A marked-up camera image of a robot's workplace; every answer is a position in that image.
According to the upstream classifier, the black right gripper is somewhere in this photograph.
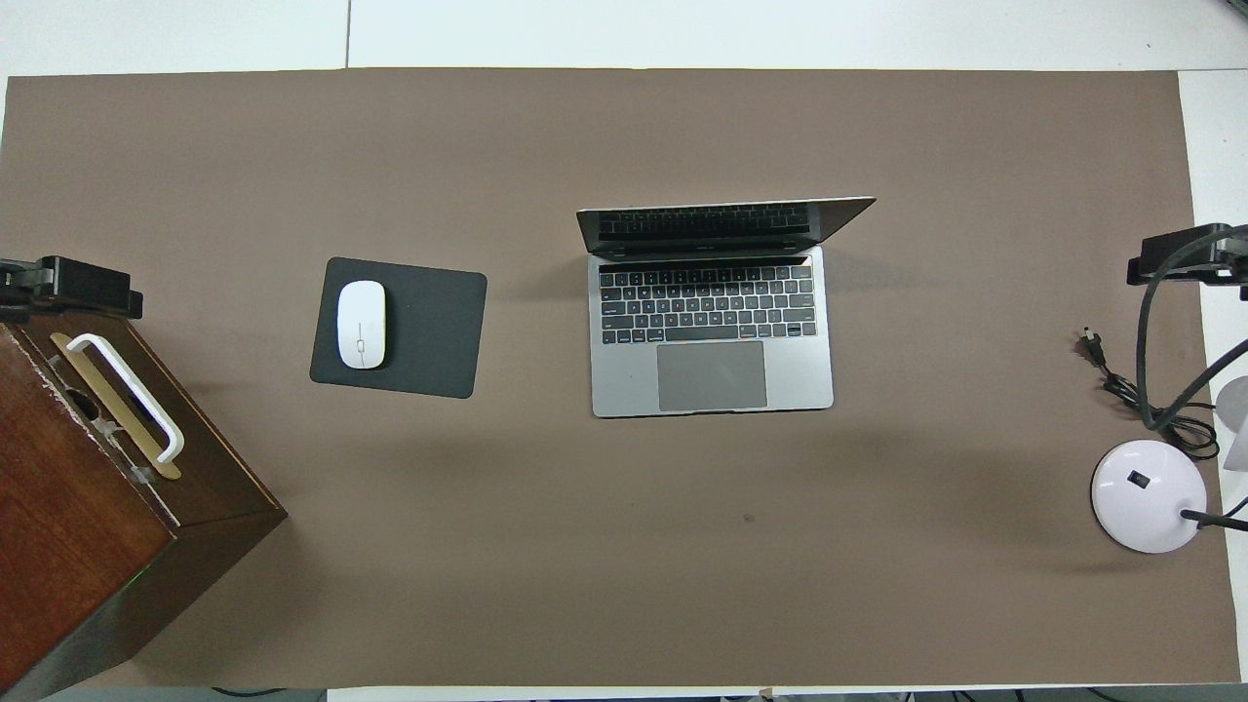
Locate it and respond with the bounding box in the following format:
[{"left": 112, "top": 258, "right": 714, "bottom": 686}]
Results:
[{"left": 1128, "top": 224, "right": 1248, "bottom": 301}]

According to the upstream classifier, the white desk lamp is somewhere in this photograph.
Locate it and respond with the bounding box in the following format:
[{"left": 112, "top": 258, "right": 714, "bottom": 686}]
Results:
[{"left": 1090, "top": 375, "right": 1248, "bottom": 555}]

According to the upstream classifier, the white computer mouse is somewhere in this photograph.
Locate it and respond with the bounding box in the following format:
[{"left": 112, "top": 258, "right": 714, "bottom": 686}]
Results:
[{"left": 336, "top": 280, "right": 388, "bottom": 371}]

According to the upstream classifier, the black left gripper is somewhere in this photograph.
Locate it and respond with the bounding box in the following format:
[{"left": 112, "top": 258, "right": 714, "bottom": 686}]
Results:
[{"left": 0, "top": 255, "right": 144, "bottom": 318}]

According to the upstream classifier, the silver laptop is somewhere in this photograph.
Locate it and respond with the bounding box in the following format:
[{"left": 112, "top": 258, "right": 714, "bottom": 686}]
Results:
[{"left": 575, "top": 196, "right": 878, "bottom": 419}]

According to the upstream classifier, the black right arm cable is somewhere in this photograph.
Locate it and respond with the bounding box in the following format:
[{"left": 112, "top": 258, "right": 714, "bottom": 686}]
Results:
[{"left": 1139, "top": 226, "right": 1248, "bottom": 430}]

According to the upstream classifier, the brown table mat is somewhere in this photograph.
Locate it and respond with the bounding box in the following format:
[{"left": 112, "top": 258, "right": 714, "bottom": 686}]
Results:
[{"left": 0, "top": 68, "right": 1241, "bottom": 688}]

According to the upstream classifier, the white box handle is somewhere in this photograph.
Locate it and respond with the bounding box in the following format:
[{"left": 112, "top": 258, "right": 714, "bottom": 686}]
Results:
[{"left": 66, "top": 333, "right": 186, "bottom": 464}]

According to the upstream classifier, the black lamp power cable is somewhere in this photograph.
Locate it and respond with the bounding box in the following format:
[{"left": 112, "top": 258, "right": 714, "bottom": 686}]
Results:
[{"left": 1077, "top": 330, "right": 1222, "bottom": 461}]

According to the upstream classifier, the black mouse pad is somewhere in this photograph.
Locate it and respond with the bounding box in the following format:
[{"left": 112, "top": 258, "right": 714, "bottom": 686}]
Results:
[{"left": 309, "top": 256, "right": 488, "bottom": 400}]

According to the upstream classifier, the dark wooden box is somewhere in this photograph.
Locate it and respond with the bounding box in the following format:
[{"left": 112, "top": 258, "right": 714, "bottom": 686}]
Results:
[{"left": 0, "top": 285, "right": 289, "bottom": 701}]

